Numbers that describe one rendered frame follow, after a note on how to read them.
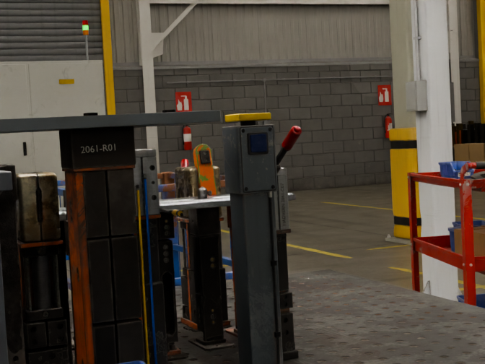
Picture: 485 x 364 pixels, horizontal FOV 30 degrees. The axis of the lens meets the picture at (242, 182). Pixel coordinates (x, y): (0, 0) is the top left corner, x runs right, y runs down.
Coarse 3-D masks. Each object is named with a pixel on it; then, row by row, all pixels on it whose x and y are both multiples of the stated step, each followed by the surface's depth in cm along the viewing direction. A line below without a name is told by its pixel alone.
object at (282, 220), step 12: (276, 192) 168; (276, 204) 168; (288, 204) 170; (276, 216) 168; (288, 216) 169; (276, 228) 168; (288, 228) 169; (288, 288) 171; (288, 300) 170; (288, 312) 171; (288, 324) 170; (288, 336) 170; (288, 348) 170
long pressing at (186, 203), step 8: (160, 200) 186; (168, 200) 185; (176, 200) 184; (184, 200) 185; (192, 200) 181; (200, 200) 175; (208, 200) 175; (216, 200) 176; (224, 200) 176; (288, 200) 182; (64, 208) 178; (168, 208) 172; (176, 208) 172; (184, 208) 173; (192, 208) 174; (200, 208) 174; (64, 216) 164
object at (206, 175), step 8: (200, 144) 199; (200, 152) 198; (208, 152) 199; (200, 160) 198; (208, 160) 198; (200, 168) 198; (208, 168) 198; (200, 176) 197; (208, 176) 198; (200, 184) 197; (208, 184) 198; (208, 192) 197; (216, 192) 198
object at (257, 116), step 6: (234, 114) 149; (240, 114) 148; (246, 114) 148; (252, 114) 149; (258, 114) 149; (264, 114) 149; (270, 114) 150; (228, 120) 151; (234, 120) 149; (240, 120) 148; (246, 120) 148; (252, 120) 149; (258, 120) 150
